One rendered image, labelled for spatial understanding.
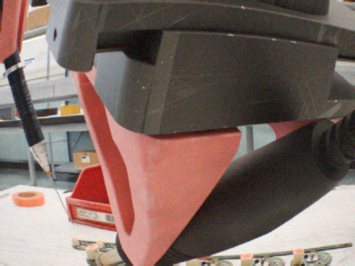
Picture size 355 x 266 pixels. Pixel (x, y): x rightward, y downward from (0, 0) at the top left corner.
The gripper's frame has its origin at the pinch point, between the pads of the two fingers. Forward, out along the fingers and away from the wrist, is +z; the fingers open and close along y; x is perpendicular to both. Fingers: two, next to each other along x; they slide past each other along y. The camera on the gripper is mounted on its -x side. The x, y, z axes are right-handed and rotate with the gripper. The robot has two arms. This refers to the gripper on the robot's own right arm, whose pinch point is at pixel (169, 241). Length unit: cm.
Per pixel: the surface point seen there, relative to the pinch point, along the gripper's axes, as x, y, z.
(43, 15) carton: -279, -58, 83
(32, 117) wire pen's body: -10.2, 2.5, 1.0
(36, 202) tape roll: -39, -5, 32
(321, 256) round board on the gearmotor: 1.0, -9.3, 3.9
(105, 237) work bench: -23.6, -9.0, 24.2
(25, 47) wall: -520, -93, 203
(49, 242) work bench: -23.2, -1.9, 24.1
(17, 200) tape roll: -40, -1, 32
